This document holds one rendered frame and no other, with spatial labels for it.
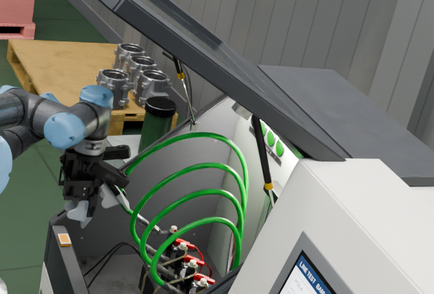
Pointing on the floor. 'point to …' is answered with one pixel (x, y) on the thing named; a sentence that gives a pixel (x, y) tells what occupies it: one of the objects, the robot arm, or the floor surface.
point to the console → (347, 229)
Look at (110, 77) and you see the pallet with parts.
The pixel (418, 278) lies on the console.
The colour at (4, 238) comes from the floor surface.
